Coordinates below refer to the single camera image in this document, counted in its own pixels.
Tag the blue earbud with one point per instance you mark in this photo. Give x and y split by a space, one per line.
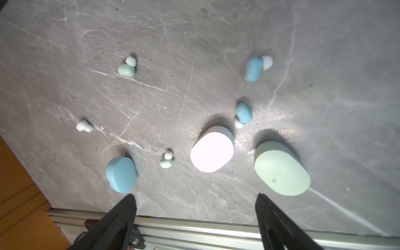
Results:
255 66
243 115

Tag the mint green charging case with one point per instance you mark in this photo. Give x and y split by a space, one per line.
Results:
281 169

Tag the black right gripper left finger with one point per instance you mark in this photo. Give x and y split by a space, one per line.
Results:
113 231

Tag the green earbud far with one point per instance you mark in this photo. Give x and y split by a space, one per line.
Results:
128 69

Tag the green earbud near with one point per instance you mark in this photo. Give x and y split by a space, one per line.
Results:
168 160

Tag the green earbud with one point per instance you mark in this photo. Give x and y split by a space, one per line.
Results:
168 160
128 69

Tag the blue earbud far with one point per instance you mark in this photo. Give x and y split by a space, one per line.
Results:
255 66

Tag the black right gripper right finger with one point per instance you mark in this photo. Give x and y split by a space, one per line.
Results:
278 231

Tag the white earbud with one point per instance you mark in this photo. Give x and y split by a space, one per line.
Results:
84 126

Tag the white earbud charging case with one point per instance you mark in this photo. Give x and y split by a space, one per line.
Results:
213 149

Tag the light blue charging case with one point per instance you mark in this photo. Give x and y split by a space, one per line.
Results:
121 174

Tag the blue earbud near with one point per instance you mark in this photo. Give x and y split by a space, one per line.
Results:
243 115

